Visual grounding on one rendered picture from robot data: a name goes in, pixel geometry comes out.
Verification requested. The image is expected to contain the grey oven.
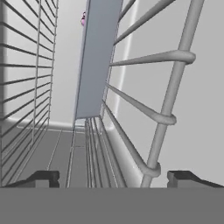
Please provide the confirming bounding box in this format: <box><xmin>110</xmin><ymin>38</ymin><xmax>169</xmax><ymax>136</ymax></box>
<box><xmin>0</xmin><ymin>0</ymin><xmax>224</xmax><ymax>189</ymax></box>

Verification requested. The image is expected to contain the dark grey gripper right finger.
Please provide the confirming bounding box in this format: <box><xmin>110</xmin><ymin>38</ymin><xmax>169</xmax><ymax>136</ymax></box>
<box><xmin>166</xmin><ymin>170</ymin><xmax>224</xmax><ymax>189</ymax></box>

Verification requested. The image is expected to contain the flat grey baking tray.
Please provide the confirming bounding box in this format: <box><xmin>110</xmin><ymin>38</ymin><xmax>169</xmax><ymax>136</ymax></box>
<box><xmin>73</xmin><ymin>0</ymin><xmax>124</xmax><ymax>120</ymax></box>

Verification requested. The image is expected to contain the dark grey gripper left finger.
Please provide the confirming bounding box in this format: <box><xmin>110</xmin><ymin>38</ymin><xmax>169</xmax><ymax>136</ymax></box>
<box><xmin>4</xmin><ymin>170</ymin><xmax>61</xmax><ymax>189</ymax></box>

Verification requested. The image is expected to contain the metal wire oven rack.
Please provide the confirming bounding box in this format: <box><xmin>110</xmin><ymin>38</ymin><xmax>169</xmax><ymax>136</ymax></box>
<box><xmin>83</xmin><ymin>0</ymin><xmax>206</xmax><ymax>189</ymax></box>
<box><xmin>0</xmin><ymin>0</ymin><xmax>60</xmax><ymax>188</ymax></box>

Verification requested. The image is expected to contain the pink cake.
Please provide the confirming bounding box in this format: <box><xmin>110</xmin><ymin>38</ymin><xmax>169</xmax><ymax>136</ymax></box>
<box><xmin>80</xmin><ymin>10</ymin><xmax>88</xmax><ymax>27</ymax></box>

